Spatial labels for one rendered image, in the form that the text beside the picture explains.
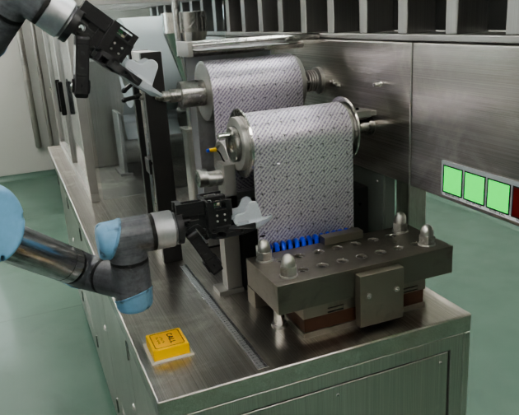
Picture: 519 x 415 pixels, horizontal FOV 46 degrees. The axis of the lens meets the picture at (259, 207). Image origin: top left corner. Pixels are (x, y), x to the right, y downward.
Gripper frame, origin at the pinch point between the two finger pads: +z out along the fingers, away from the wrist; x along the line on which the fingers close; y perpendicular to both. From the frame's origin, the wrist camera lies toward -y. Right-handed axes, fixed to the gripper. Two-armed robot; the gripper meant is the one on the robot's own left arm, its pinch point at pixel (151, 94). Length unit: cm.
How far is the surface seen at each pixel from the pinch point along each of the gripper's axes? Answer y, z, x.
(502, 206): 16, 51, -43
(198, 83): 9.5, 13.4, 23.1
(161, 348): -39.3, 23.0, -19.0
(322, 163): 8.3, 37.6, -6.2
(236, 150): 0.2, 20.3, -2.9
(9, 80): -43, 5, 550
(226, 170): -4.2, 22.8, 1.1
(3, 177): -132, 51, 550
